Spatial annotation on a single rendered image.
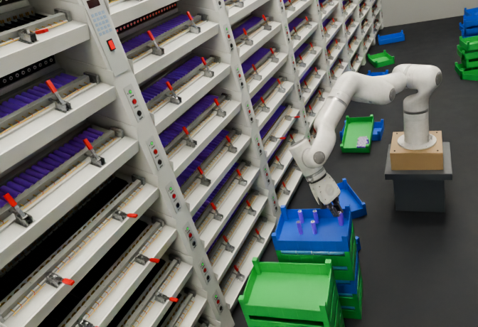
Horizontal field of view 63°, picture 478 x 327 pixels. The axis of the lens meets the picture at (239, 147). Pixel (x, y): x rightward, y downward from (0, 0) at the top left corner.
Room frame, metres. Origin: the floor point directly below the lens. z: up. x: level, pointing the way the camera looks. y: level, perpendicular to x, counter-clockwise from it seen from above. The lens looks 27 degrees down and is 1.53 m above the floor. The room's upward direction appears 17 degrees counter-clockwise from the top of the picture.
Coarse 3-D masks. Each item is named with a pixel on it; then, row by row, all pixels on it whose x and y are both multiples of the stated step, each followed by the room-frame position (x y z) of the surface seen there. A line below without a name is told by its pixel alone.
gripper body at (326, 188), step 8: (328, 176) 1.27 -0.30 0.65; (312, 184) 1.25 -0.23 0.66; (320, 184) 1.24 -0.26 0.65; (328, 184) 1.25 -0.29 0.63; (312, 192) 1.25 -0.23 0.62; (320, 192) 1.22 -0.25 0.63; (328, 192) 1.23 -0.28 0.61; (336, 192) 1.25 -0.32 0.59; (320, 200) 1.22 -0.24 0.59; (328, 200) 1.21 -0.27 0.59
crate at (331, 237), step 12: (348, 204) 1.29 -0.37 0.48; (288, 216) 1.41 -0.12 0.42; (312, 216) 1.36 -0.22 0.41; (324, 216) 1.34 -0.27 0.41; (348, 216) 1.28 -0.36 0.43; (276, 228) 1.31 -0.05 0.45; (288, 228) 1.34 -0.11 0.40; (324, 228) 1.28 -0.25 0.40; (336, 228) 1.25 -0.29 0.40; (348, 228) 1.18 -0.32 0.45; (276, 240) 1.23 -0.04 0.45; (288, 240) 1.21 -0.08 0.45; (300, 240) 1.19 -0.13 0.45; (312, 240) 1.17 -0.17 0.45; (324, 240) 1.15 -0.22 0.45; (336, 240) 1.13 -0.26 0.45; (348, 240) 1.13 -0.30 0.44
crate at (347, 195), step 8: (336, 184) 2.04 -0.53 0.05; (344, 184) 2.02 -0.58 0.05; (344, 192) 2.00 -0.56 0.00; (352, 192) 1.93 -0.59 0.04; (344, 200) 1.92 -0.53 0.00; (352, 200) 1.90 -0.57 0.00; (360, 200) 1.81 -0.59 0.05; (352, 208) 1.83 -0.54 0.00; (360, 208) 1.81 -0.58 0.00; (352, 216) 1.74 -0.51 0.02; (360, 216) 1.74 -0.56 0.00
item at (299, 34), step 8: (304, 16) 3.00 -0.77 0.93; (312, 16) 2.97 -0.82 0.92; (288, 24) 2.84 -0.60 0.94; (296, 24) 2.84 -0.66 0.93; (304, 24) 2.84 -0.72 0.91; (312, 24) 2.91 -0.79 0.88; (296, 32) 2.61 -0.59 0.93; (304, 32) 2.74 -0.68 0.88; (312, 32) 2.85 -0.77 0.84; (296, 40) 2.60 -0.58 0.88; (304, 40) 2.68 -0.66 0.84; (296, 48) 2.52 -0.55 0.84
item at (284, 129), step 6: (282, 102) 2.43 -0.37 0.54; (288, 102) 2.40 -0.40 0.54; (294, 102) 2.38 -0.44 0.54; (294, 108) 2.38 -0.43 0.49; (288, 114) 2.31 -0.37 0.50; (294, 114) 2.31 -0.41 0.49; (294, 120) 2.30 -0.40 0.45; (282, 126) 2.18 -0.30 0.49; (288, 126) 2.18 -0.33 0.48; (276, 132) 2.11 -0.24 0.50; (282, 132) 2.11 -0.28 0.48; (270, 144) 1.99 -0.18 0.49; (276, 144) 2.00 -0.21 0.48; (264, 150) 1.86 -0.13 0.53; (270, 150) 1.94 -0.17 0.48; (270, 156) 1.94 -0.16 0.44
